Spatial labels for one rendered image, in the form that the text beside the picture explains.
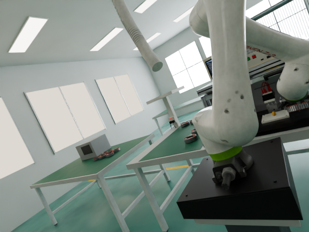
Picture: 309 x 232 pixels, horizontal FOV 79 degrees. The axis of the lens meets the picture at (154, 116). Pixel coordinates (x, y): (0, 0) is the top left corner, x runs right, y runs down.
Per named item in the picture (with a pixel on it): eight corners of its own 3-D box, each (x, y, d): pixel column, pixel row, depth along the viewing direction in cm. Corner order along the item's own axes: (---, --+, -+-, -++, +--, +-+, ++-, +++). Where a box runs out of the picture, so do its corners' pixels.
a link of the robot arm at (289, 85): (270, 92, 76) (304, 97, 69) (281, 62, 75) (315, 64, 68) (276, 100, 86) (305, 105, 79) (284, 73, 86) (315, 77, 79)
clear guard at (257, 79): (305, 72, 94) (300, 61, 93) (254, 89, 108) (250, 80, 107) (298, 66, 120) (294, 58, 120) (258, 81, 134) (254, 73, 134)
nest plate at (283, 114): (289, 117, 110) (288, 115, 110) (261, 124, 119) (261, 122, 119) (288, 110, 122) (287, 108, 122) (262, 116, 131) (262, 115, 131)
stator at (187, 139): (198, 140, 149) (196, 136, 149) (185, 145, 152) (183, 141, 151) (197, 136, 160) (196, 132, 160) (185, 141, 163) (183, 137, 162)
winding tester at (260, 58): (275, 58, 121) (264, 28, 120) (212, 84, 147) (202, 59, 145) (275, 55, 153) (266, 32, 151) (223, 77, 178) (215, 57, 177)
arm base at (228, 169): (250, 192, 52) (241, 173, 52) (203, 199, 60) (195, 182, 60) (254, 153, 74) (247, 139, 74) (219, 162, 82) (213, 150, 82)
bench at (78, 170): (127, 239, 191) (96, 174, 185) (50, 227, 300) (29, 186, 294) (174, 178, 279) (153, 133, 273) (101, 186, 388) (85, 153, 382)
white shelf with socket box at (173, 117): (187, 129, 203) (171, 90, 199) (161, 136, 224) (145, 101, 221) (198, 119, 231) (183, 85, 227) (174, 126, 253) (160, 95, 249)
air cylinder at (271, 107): (281, 110, 128) (278, 102, 127) (269, 113, 132) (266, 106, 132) (281, 108, 132) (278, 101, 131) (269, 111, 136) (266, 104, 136)
